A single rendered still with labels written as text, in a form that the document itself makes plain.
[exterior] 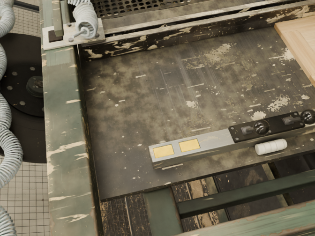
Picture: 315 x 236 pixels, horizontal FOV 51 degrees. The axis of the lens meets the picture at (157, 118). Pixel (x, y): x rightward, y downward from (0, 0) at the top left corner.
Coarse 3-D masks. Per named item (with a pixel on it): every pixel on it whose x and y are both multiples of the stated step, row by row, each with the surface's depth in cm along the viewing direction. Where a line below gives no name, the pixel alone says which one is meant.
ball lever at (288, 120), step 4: (304, 112) 78; (308, 112) 78; (312, 112) 77; (300, 116) 79; (304, 116) 78; (308, 116) 77; (312, 116) 77; (284, 120) 89; (288, 120) 88; (292, 120) 86; (296, 120) 84; (304, 120) 78; (308, 120) 78; (312, 120) 77; (288, 124) 89; (308, 124) 78
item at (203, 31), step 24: (72, 0) 95; (288, 0) 116; (312, 0) 115; (72, 24) 107; (144, 24) 111; (168, 24) 112; (192, 24) 110; (216, 24) 112; (240, 24) 114; (264, 24) 117; (48, 48) 101; (96, 48) 108; (120, 48) 110; (144, 48) 113
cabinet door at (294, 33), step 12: (276, 24) 117; (288, 24) 116; (300, 24) 116; (312, 24) 116; (288, 36) 113; (300, 36) 113; (312, 36) 113; (288, 48) 112; (300, 48) 109; (312, 48) 110; (300, 60) 106; (312, 60) 106; (312, 72) 103
